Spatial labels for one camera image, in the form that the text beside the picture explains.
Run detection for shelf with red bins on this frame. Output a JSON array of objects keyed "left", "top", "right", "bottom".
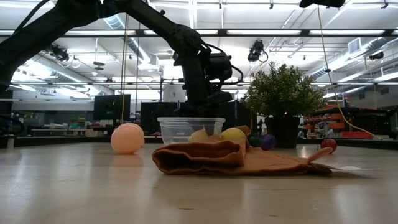
[{"left": 302, "top": 107, "right": 386, "bottom": 140}]

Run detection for white cloth tag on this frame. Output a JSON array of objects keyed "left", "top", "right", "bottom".
[{"left": 323, "top": 164, "right": 382, "bottom": 172}]

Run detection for black overhead camera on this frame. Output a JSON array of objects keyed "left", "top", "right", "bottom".
[{"left": 247, "top": 39, "right": 269, "bottom": 63}]

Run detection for purple toy eggplant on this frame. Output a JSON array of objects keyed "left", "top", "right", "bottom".
[{"left": 248, "top": 133, "right": 277, "bottom": 151}]

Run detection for black monitor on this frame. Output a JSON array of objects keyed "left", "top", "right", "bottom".
[{"left": 93, "top": 93, "right": 132, "bottom": 122}]

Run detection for black overhead crossbar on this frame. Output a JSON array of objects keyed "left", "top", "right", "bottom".
[{"left": 0, "top": 28, "right": 398, "bottom": 39}]

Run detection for yellow toy banana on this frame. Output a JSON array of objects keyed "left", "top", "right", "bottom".
[{"left": 187, "top": 129, "right": 210, "bottom": 143}]

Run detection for toy peach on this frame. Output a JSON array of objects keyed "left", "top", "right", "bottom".
[{"left": 110, "top": 123, "right": 146, "bottom": 156}]

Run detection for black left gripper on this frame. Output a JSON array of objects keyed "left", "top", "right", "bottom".
[{"left": 174, "top": 51, "right": 234, "bottom": 136}]

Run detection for clear plastic tupperware container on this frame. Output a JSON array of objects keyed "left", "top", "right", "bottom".
[{"left": 157, "top": 116, "right": 226, "bottom": 146}]

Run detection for pale yellow hanging cable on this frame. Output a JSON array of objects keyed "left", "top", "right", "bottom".
[{"left": 316, "top": 4, "right": 384, "bottom": 141}]

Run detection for yellow toy lemon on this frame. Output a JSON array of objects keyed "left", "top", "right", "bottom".
[{"left": 220, "top": 127, "right": 248, "bottom": 141}]

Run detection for brown folded cloth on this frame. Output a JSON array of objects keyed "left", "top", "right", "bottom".
[{"left": 151, "top": 125, "right": 334, "bottom": 175}]

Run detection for black partition panels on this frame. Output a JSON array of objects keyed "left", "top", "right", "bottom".
[{"left": 140, "top": 100, "right": 258, "bottom": 135}]

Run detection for red apple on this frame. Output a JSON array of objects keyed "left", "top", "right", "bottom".
[{"left": 320, "top": 138, "right": 338, "bottom": 154}]

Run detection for green potted plant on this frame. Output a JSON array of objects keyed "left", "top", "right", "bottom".
[{"left": 241, "top": 61, "right": 327, "bottom": 149}]

